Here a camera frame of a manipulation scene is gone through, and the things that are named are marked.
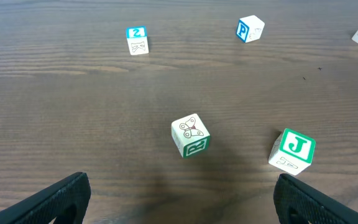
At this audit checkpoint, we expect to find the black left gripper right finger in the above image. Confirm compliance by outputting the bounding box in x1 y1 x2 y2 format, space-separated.
273 174 358 224

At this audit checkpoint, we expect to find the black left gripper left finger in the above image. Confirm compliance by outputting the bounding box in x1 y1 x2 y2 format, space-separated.
0 172 91 224

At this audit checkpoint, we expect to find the blue number 2 block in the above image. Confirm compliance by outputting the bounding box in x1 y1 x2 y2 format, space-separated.
126 26 149 55

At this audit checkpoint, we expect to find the green letter J block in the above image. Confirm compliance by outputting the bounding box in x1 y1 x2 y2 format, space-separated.
268 128 316 175

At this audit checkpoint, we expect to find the green letter R butterfly block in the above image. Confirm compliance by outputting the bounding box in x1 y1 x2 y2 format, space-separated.
171 113 211 158

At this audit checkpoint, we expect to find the blue letter P block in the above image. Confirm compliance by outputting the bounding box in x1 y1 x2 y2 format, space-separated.
236 15 265 43

